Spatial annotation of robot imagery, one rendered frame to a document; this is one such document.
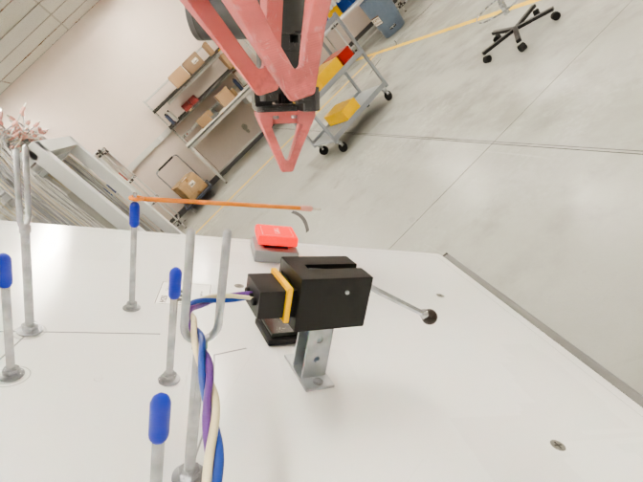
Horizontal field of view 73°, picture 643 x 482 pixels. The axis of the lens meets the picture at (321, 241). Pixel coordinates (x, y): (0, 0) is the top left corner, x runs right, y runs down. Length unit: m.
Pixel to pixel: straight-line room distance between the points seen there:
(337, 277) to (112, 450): 0.17
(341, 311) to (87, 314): 0.22
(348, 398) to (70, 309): 0.25
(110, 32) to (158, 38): 0.73
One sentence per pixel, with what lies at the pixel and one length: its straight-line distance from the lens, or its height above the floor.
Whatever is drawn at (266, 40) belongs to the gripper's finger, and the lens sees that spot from 0.23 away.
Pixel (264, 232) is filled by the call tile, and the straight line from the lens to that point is 0.56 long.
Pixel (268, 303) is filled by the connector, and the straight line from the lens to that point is 0.29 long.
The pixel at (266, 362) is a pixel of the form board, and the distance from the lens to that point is 0.36.
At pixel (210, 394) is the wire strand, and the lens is 0.18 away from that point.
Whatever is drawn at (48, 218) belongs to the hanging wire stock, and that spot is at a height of 1.32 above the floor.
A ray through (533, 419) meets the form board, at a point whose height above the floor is 0.96.
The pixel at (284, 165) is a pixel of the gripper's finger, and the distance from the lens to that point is 0.55.
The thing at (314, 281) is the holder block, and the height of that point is 1.16.
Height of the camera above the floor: 1.29
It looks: 23 degrees down
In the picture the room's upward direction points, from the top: 44 degrees counter-clockwise
